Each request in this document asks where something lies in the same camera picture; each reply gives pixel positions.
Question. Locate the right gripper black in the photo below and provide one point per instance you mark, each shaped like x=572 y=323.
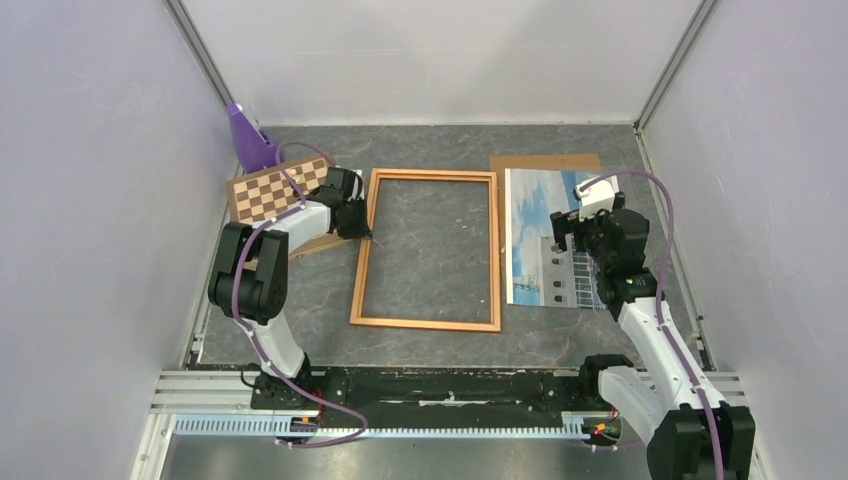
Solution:
x=565 y=223

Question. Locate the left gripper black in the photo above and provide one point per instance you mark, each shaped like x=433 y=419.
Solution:
x=357 y=231

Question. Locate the wooden picture frame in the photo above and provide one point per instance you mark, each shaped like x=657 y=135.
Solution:
x=494 y=325

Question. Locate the building and sky photo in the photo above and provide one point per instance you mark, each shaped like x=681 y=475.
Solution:
x=537 y=273

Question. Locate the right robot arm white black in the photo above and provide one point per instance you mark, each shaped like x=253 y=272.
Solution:
x=689 y=428

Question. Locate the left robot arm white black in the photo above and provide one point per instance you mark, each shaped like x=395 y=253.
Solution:
x=250 y=273

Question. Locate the brown cardboard backing board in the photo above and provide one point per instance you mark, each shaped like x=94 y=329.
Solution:
x=558 y=163

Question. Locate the wooden chessboard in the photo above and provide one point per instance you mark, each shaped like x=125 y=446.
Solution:
x=258 y=197

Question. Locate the purple plastic cone object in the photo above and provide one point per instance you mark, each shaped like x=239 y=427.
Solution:
x=255 y=150

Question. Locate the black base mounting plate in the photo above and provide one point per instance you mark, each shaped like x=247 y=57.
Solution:
x=432 y=398

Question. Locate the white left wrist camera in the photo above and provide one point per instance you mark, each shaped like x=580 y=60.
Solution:
x=358 y=189

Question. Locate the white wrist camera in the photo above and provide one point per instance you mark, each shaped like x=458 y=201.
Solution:
x=595 y=196
x=358 y=189

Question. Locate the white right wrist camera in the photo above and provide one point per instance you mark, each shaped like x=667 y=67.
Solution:
x=595 y=196

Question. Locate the aluminium rail frame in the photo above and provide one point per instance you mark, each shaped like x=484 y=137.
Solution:
x=221 y=393

